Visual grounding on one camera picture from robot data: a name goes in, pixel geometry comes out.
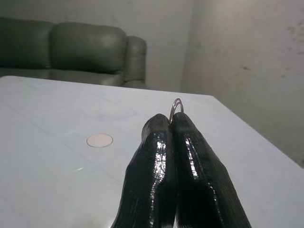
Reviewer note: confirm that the green leather sofa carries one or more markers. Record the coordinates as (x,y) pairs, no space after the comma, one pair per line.
(85,50)

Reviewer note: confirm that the round pale table hole cover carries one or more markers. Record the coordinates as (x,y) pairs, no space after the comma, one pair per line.
(99,140)

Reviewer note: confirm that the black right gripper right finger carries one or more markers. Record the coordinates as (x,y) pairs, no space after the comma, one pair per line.
(202,180)

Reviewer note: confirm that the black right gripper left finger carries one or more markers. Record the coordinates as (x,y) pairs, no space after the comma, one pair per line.
(152,171)

